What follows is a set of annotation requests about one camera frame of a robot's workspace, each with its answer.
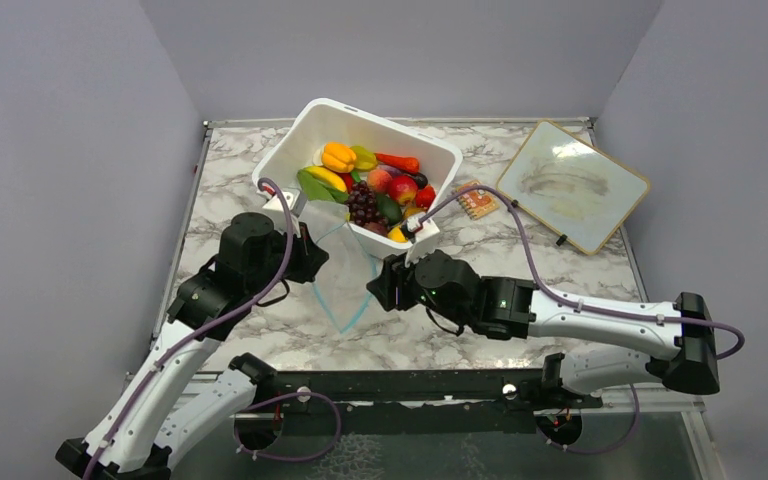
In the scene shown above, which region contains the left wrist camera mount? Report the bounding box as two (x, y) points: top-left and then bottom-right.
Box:
(261, 189), (307, 237)

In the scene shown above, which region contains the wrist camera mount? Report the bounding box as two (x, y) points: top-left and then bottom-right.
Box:
(402, 214), (440, 266)
(261, 189), (307, 237)

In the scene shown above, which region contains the orange bell pepper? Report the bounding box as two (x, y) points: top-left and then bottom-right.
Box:
(321, 142), (357, 173)

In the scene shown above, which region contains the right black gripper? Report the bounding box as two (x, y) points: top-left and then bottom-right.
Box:
(368, 241), (471, 327)

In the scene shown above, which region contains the yellow lemon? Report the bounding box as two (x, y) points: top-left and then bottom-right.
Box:
(387, 227), (408, 243)

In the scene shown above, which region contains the red apple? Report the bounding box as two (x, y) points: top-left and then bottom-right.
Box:
(386, 175), (419, 206)

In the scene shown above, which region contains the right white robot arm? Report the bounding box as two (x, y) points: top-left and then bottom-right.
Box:
(366, 250), (720, 407)

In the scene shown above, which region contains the white plastic bin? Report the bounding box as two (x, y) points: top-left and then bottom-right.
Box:
(253, 98), (462, 259)

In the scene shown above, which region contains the dark eggplant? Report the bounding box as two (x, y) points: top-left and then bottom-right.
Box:
(408, 172), (429, 190)

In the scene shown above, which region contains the orange carrot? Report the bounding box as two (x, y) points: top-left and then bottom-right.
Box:
(375, 153), (420, 174)

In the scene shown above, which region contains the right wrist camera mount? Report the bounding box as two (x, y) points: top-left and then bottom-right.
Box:
(402, 214), (440, 266)

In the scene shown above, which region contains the wood framed whiteboard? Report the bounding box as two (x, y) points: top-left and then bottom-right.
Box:
(496, 120), (651, 255)

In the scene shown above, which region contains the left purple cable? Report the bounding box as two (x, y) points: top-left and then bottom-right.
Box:
(82, 177), (343, 480)

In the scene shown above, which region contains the yellow banana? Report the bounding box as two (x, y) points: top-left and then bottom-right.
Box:
(303, 166), (348, 193)

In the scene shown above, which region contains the red strawberry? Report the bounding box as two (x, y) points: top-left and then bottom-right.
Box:
(413, 185), (436, 210)

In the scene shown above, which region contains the green avocado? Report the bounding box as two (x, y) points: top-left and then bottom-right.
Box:
(376, 194), (403, 226)

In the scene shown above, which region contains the dark purple passion fruit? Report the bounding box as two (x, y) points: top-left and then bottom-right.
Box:
(363, 222), (389, 237)

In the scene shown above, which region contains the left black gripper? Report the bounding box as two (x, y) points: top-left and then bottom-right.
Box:
(247, 218), (330, 295)

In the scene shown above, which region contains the green leaf vegetable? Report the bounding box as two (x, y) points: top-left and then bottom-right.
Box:
(296, 170), (349, 204)

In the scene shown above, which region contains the peach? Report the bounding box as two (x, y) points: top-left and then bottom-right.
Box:
(366, 168), (393, 194)

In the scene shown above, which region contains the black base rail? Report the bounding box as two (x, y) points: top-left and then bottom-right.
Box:
(233, 354), (602, 442)

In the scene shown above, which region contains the clear zip top bag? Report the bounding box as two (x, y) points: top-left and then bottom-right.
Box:
(300, 200), (378, 334)

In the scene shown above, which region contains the small orange fruit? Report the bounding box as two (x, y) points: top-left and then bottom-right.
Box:
(403, 206), (426, 220)

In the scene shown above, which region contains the purple grape bunch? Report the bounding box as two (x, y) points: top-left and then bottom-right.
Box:
(346, 181), (387, 227)

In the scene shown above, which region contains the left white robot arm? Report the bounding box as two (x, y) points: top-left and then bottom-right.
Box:
(55, 212), (328, 479)

